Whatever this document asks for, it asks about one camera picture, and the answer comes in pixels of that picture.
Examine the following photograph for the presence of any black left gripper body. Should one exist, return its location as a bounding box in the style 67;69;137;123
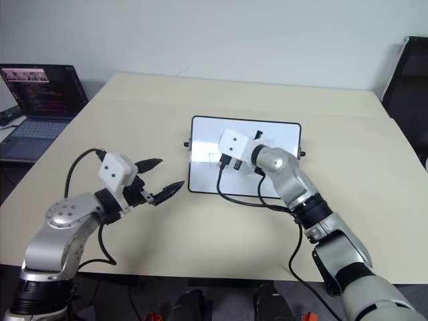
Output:
122;176;154;207

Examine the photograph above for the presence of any small black-framed whiteboard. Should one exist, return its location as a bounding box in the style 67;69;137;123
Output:
183;115;307;199

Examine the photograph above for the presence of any open grey laptop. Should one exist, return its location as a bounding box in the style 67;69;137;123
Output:
0;64;90;163

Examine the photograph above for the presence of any dark rounded shape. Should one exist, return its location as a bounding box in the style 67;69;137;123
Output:
252;282;297;321

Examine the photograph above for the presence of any black device with green light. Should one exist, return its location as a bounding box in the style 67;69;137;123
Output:
0;106;27;127

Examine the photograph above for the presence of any black office chair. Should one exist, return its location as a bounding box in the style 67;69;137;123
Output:
381;35;428;170

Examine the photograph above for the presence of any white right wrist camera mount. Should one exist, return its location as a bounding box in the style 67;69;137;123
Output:
219;128;257;165

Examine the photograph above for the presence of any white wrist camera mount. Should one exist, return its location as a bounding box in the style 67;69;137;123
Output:
98;152;138;215
219;128;257;165

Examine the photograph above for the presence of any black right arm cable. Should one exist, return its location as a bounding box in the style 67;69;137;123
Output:
254;169;292;213
216;154;345;321

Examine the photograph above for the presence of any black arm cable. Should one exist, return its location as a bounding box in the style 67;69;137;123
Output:
216;154;345;321
254;169;292;213
65;148;118;268

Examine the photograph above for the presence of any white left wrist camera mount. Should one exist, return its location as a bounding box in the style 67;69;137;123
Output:
98;152;138;215

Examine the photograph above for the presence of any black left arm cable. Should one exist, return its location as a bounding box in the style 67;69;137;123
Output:
65;148;118;268

